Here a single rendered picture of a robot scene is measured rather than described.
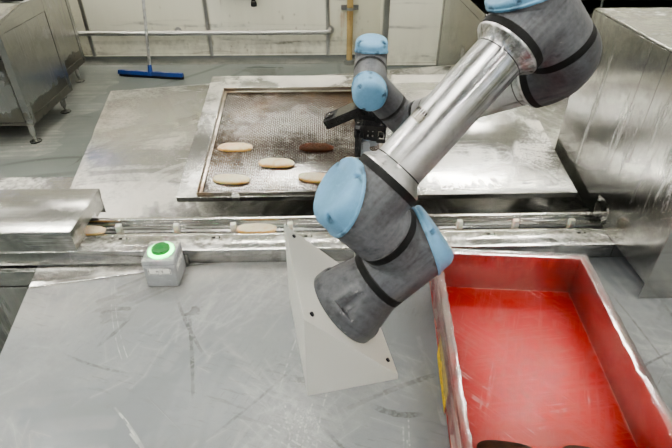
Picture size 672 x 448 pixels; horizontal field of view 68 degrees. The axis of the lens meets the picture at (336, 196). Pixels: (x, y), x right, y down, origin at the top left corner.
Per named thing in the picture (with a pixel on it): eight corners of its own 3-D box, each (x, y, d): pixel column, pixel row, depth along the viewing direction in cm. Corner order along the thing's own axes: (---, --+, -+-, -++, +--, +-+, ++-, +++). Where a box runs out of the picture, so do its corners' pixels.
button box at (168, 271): (148, 298, 113) (137, 261, 107) (157, 274, 119) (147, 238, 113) (184, 298, 113) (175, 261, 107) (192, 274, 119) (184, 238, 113)
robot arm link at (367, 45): (353, 47, 109) (355, 29, 115) (352, 90, 117) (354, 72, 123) (389, 48, 109) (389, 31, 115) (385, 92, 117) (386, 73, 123)
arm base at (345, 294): (379, 354, 91) (421, 322, 88) (325, 326, 82) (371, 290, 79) (355, 292, 102) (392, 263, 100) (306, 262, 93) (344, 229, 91)
